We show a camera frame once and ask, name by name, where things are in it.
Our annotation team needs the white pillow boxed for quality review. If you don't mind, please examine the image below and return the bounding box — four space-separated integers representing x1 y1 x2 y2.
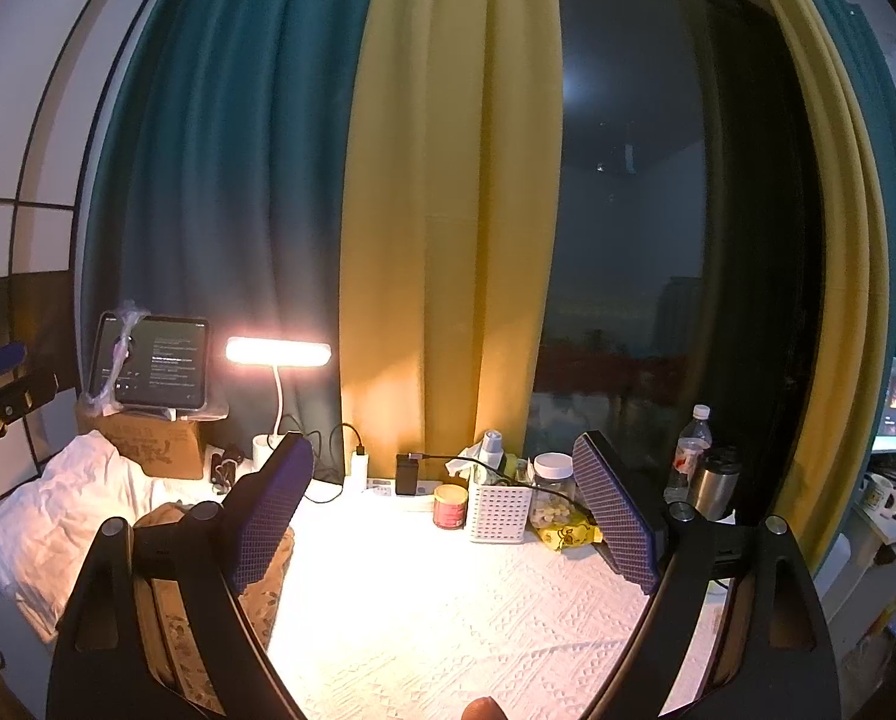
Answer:
0 431 164 642

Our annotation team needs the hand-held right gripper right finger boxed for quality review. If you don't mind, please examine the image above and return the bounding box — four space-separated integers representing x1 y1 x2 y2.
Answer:
571 431 843 720

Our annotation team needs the cardboard box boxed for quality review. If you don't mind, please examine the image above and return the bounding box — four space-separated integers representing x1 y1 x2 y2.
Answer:
76 401 209 481

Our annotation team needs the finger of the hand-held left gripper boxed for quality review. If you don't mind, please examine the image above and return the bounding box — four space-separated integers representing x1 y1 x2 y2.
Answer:
0 341 60 432

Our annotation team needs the stainless steel tumbler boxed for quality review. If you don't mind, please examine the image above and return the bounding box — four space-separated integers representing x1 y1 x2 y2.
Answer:
689 448 743 520

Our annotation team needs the white quilted bedspread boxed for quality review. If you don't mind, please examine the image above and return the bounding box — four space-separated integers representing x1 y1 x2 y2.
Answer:
133 480 726 720

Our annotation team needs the white perforated plastic basket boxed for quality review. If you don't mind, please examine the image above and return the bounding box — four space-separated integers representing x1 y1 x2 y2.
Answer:
466 476 531 543

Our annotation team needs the white printed mug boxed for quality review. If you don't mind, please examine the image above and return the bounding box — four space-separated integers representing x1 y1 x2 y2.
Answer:
860 472 896 518

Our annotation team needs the folded patterned beige cloth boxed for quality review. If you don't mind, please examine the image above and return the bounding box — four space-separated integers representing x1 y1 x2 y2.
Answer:
128 502 299 717

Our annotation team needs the short black charging cable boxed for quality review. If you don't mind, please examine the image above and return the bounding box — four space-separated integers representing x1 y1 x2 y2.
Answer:
331 422 368 458

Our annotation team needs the red can with yellow lid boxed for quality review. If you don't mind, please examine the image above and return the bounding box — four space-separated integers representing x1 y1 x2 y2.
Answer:
433 484 470 530

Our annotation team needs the black tablet in plastic wrap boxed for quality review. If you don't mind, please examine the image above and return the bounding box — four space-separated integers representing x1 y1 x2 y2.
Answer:
88 311 212 410

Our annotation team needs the white desk lamp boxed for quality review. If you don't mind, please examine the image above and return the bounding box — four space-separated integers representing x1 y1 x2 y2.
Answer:
224 336 334 466

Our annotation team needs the long black cable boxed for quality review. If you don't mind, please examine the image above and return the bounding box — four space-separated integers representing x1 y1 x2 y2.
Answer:
409 452 591 522

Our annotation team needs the clear jar with white lid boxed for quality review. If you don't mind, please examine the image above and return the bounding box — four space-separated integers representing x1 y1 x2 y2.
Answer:
530 452 578 530

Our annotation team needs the yellow curtain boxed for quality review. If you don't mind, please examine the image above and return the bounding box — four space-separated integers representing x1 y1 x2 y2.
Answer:
338 0 565 481
733 0 891 571

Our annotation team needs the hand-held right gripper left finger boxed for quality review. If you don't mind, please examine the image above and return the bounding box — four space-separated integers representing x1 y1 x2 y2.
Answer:
46 431 315 720

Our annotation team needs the white power strip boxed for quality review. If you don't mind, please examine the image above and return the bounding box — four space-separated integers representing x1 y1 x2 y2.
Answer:
343 476 449 512

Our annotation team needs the black cable bundle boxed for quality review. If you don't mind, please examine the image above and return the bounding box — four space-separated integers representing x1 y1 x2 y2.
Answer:
209 444 240 494

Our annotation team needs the yellow snack bag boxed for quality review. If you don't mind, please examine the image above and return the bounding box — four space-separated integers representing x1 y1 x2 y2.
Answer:
534 506 606 550

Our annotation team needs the dark window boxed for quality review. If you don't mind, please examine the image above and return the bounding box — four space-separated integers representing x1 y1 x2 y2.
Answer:
526 0 824 496

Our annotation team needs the clear plastic water bottle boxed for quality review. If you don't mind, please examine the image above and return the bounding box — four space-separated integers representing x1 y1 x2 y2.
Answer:
665 403 713 503

